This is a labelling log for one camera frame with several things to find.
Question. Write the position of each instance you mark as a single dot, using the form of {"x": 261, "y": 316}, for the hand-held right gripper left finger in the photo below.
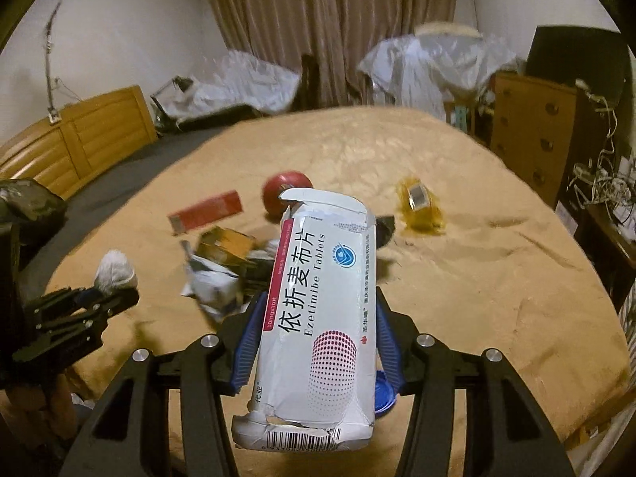
{"x": 246, "y": 353}

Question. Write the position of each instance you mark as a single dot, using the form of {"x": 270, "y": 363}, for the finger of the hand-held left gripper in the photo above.
{"x": 84, "y": 300}
{"x": 59, "y": 340}

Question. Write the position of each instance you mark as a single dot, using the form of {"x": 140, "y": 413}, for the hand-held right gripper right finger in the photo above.
{"x": 387, "y": 338}

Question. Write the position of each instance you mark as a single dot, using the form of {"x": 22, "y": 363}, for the white tissue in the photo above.
{"x": 117, "y": 271}

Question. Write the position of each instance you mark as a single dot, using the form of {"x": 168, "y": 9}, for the white medicine box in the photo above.
{"x": 308, "y": 333}

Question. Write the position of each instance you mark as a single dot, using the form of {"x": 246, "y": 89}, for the black garbage bag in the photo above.
{"x": 30, "y": 203}

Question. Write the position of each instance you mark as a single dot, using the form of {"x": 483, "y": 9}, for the person's left hand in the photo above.
{"x": 57, "y": 402}

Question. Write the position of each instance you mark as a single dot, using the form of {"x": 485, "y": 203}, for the blue bottle cap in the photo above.
{"x": 385, "y": 395}

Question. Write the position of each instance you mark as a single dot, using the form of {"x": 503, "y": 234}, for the crumpled silver white wrapper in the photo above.
{"x": 213, "y": 283}

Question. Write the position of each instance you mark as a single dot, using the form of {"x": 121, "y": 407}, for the black plastic tray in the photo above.
{"x": 385, "y": 231}

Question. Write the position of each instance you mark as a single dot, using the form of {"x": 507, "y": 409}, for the small brown carton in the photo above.
{"x": 226, "y": 243}

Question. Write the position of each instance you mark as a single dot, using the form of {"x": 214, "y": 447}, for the yellow plastic wrapper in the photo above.
{"x": 422, "y": 211}

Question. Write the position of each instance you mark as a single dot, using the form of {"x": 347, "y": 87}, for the grey bed sheet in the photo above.
{"x": 129, "y": 164}

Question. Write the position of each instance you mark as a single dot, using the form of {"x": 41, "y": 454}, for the flat red box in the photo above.
{"x": 206, "y": 211}

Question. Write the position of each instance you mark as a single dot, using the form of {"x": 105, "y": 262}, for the wooden headboard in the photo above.
{"x": 89, "y": 134}

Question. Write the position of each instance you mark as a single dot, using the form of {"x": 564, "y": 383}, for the small teal box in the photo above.
{"x": 461, "y": 117}

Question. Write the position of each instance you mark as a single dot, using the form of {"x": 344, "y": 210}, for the black desk lamp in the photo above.
{"x": 171, "y": 84}

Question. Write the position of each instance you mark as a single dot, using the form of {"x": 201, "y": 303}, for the striped cloth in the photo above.
{"x": 628, "y": 318}

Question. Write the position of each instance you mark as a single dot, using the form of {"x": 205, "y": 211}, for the dark wooden desk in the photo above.
{"x": 613, "y": 243}

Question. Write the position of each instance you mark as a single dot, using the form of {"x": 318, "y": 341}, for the wooden dresser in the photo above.
{"x": 531, "y": 129}

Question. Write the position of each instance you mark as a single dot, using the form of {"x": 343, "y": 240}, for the clear plastic cover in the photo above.
{"x": 437, "y": 59}
{"x": 238, "y": 79}

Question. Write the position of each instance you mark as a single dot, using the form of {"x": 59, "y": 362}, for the black chair back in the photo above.
{"x": 310, "y": 79}

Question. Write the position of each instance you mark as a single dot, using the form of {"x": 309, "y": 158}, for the brown curtain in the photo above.
{"x": 338, "y": 25}

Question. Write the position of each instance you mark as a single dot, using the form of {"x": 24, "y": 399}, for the black monitor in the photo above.
{"x": 576, "y": 54}

